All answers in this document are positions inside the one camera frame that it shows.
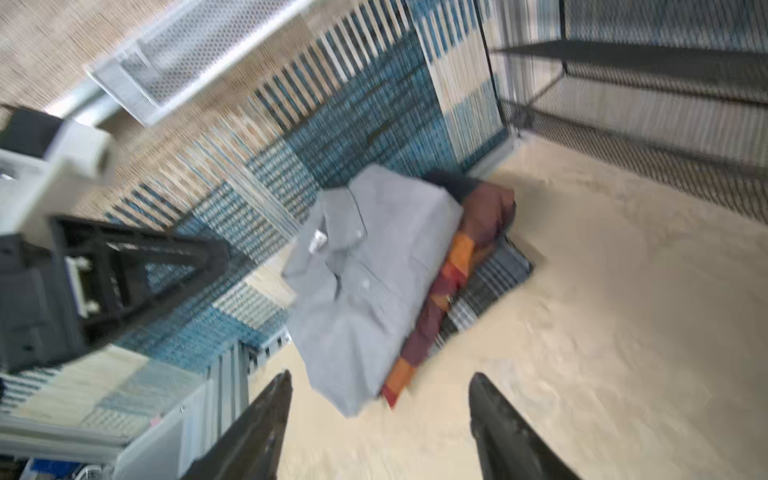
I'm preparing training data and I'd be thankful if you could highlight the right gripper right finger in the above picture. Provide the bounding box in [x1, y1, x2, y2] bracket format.
[468, 372, 579, 480]

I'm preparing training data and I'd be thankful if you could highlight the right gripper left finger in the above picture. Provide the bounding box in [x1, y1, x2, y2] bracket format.
[182, 370, 293, 480]

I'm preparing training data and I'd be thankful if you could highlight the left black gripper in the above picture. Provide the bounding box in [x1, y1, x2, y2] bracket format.
[1, 215, 230, 374]

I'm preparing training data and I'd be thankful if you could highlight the grey long sleeve shirt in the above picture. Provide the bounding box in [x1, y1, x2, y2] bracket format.
[281, 164, 463, 417]

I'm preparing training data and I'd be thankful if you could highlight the dark checked folded shirt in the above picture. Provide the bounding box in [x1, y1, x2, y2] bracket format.
[428, 238, 535, 357]

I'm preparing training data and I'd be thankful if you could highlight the folded plaid flannel shirt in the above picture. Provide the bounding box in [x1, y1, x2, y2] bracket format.
[381, 170, 517, 408]

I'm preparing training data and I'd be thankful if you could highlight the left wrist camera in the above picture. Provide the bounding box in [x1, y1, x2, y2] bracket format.
[1, 104, 114, 246]

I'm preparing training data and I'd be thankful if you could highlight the white wire mesh tray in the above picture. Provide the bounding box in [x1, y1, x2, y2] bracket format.
[75, 1, 317, 129]

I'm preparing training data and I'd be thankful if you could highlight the black wire shelf rack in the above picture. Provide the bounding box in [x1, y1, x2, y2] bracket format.
[474, 1, 767, 222]

